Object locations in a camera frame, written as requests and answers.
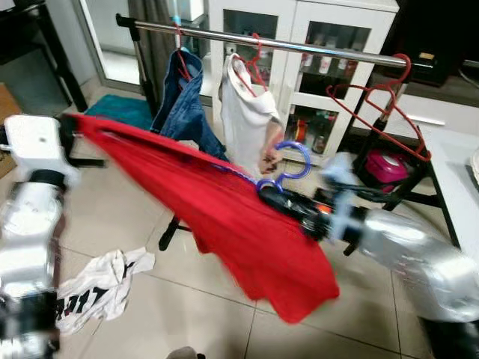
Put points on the grey storage box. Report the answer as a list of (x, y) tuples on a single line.
[(34, 86)]

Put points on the large white table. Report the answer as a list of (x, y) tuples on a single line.
[(456, 172)]

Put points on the white t-shirt with black print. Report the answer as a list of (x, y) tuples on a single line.
[(97, 292)]

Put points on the grey brown curtain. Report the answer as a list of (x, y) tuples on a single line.
[(150, 37)]

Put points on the blue denim garment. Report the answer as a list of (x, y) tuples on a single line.
[(183, 112)]

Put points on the white framed glass door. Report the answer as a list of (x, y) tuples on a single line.
[(112, 45)]

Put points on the black desk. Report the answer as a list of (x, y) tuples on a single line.
[(45, 15)]

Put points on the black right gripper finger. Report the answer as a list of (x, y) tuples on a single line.
[(292, 213), (288, 196)]

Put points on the white glass door cabinet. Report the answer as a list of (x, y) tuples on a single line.
[(288, 19)]

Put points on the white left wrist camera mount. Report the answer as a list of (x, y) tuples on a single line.
[(34, 146)]

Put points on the plain red shirt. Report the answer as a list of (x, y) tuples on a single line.
[(224, 217)]

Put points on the white low drawer unit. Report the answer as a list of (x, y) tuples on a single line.
[(456, 105)]

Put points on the teal floor mat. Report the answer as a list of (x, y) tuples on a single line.
[(120, 111)]

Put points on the black cabinet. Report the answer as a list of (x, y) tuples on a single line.
[(441, 30)]

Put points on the purple clothes hanger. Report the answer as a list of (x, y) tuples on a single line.
[(307, 158)]

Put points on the black clothes rack steel rod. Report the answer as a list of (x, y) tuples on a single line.
[(299, 47)]

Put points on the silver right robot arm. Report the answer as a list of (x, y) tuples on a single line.
[(419, 262)]

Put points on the pink plastic box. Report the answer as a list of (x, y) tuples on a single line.
[(385, 166)]

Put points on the white t-shirt with printed sleeve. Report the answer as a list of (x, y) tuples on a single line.
[(243, 123)]

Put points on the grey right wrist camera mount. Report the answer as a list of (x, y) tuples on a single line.
[(340, 221)]

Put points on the grey robot foot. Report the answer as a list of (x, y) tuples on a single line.
[(185, 354)]

